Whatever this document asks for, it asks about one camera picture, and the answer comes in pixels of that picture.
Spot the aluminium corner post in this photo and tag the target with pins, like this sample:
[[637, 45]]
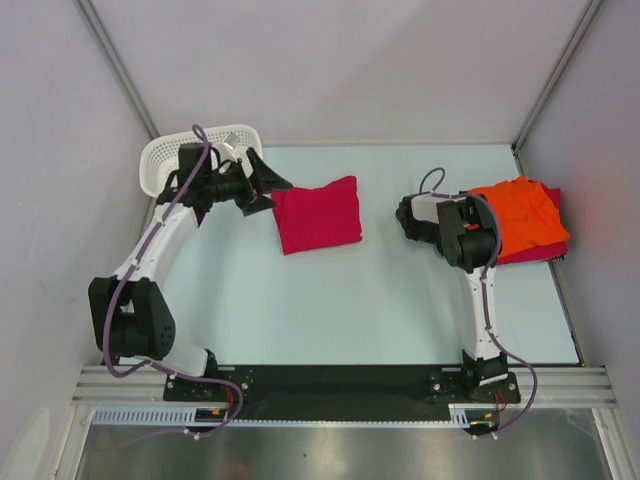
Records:
[[109, 52], [577, 35]]

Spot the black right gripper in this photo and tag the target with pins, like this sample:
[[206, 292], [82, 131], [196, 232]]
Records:
[[440, 249]]

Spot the magenta t shirt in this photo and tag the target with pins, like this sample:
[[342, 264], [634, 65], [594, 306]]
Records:
[[318, 218], [555, 251]]

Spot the magenta folded t shirt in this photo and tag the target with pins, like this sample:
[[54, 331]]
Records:
[[555, 251]]

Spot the white slotted cable duct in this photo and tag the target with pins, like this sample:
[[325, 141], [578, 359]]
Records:
[[211, 417]]

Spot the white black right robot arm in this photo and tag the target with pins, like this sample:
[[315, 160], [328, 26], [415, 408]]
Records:
[[465, 232]]

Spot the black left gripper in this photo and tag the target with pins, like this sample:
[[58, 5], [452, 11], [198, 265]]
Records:
[[262, 180]]

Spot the aluminium left corner post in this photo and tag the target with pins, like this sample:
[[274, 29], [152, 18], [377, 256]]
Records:
[[109, 52]]

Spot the aluminium front frame rail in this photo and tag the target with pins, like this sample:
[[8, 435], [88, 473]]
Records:
[[558, 387]]

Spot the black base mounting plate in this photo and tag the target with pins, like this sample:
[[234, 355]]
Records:
[[350, 393]]

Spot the white perforated plastic basket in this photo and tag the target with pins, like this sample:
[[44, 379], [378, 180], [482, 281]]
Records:
[[160, 156]]

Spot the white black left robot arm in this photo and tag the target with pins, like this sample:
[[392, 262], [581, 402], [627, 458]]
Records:
[[130, 315]]

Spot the aluminium right corner post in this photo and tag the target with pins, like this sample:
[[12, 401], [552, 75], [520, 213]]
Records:
[[577, 35]]

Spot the orange t shirt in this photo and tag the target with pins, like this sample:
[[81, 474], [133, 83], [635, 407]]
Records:
[[526, 215]]

